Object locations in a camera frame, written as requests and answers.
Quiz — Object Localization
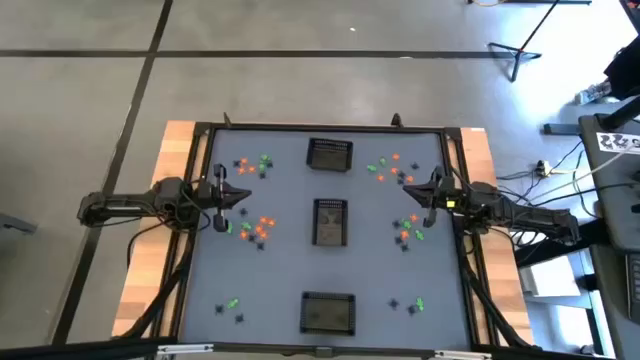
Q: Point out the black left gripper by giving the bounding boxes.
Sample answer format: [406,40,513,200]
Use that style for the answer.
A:
[195,163,253,233]

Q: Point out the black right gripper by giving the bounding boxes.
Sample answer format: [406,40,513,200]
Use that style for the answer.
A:
[402,167,465,229]

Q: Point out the black plastic slotted basket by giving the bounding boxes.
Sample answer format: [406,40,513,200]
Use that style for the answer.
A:
[306,137,354,173]
[311,198,349,247]
[299,291,357,337]

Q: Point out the grey table mat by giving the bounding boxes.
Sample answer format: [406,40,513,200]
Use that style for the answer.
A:
[179,128,472,351]

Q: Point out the white box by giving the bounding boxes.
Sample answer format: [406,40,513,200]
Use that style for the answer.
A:
[518,254,591,299]

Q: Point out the black tripod stand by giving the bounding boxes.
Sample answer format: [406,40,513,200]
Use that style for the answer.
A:
[487,0,561,84]

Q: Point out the black desk leg bar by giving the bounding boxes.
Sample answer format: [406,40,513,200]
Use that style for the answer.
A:
[514,218,609,269]

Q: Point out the grey desk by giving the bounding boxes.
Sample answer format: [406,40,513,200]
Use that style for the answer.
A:
[578,113,640,360]

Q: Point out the white printed marker sheet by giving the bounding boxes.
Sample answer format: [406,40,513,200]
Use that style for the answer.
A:
[596,131,640,155]

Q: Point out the black diagonal pole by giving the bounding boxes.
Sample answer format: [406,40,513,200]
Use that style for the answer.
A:
[598,94,640,132]

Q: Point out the grey floor object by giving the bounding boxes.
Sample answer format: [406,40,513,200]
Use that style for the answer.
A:
[0,212,39,235]

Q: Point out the dark keyboard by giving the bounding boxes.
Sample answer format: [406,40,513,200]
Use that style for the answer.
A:
[625,252,640,324]

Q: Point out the person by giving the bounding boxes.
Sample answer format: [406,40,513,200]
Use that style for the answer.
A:
[573,34,640,105]

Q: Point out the black aluminium table frame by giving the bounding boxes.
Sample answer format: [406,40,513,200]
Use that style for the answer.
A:
[117,119,539,360]

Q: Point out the silver metal bracket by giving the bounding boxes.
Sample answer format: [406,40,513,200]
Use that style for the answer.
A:
[433,350,494,360]
[156,343,215,356]

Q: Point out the black floor cable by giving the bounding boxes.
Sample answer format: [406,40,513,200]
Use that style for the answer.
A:
[529,180,640,207]

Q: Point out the white floor cable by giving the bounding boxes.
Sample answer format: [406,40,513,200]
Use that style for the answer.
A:
[527,147,640,204]

